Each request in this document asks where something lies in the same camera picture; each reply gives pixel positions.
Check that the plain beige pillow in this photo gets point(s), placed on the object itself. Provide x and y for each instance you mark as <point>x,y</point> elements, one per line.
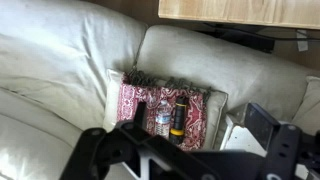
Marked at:
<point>308,106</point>

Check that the clear plastic water bottle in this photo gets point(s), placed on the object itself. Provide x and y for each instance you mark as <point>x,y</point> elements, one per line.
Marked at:
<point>163,118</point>

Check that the light wooden table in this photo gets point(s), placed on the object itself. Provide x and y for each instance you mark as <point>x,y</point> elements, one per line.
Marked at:
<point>233,11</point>

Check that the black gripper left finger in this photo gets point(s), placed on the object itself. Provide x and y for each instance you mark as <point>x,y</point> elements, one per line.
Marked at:
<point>100,146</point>

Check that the small white wooden chair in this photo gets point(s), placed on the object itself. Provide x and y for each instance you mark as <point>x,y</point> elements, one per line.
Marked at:
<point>243,140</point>

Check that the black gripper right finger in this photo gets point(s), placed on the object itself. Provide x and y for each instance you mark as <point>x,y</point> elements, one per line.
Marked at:
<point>286,150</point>

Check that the cream fabric sofa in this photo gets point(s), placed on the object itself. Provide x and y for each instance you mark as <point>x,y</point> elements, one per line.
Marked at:
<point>60,66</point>

